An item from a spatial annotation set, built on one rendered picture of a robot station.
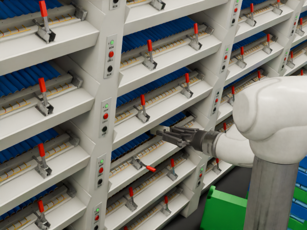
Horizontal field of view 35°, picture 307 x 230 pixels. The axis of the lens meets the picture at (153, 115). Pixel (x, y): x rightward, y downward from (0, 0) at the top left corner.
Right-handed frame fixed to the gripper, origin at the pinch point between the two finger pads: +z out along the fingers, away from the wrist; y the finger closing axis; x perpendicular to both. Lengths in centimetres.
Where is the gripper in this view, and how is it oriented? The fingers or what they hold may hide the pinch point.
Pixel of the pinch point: (159, 130)
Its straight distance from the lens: 181.1
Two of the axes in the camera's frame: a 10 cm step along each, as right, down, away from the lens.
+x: 0.5, 9.2, 3.8
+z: -8.0, -1.9, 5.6
